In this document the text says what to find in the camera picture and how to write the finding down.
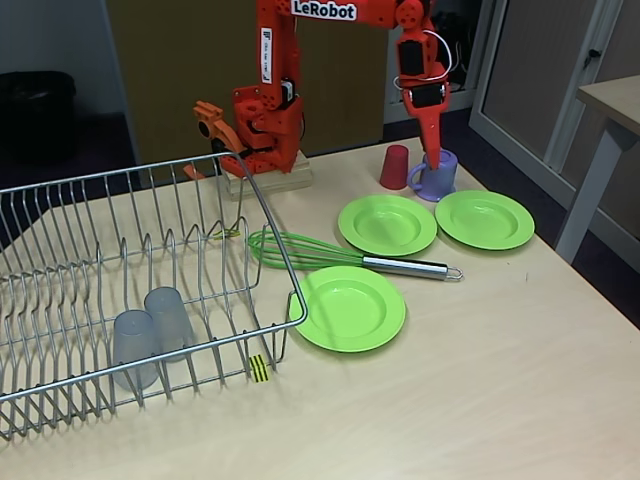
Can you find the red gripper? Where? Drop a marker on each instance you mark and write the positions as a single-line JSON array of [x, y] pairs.
[[426, 96]]

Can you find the purple plastic mug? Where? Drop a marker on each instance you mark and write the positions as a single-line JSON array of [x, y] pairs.
[[437, 182]]

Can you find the red plastic cup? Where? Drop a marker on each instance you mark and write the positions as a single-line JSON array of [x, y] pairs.
[[394, 167]]

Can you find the translucent grey plastic cup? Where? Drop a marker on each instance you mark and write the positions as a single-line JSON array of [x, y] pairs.
[[167, 315], [132, 335]]

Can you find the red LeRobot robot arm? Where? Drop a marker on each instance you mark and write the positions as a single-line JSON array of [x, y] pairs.
[[285, 45]]

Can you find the green plastic plate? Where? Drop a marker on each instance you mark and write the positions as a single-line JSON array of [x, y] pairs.
[[387, 225], [350, 310], [487, 217]]

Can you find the white office cupboard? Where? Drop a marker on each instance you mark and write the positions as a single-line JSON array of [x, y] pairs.
[[530, 75]]

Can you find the wooden base block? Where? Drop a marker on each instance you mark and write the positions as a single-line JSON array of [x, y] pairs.
[[295, 175]]

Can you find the black cupboard lock knob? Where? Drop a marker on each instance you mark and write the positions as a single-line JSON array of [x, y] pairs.
[[592, 53]]

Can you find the beige side table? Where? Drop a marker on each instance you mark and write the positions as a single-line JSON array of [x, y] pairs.
[[615, 92]]

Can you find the orange table clamp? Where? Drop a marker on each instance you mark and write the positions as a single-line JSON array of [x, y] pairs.
[[225, 132]]

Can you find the brown pin board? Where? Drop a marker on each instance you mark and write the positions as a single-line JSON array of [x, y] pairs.
[[140, 50]]

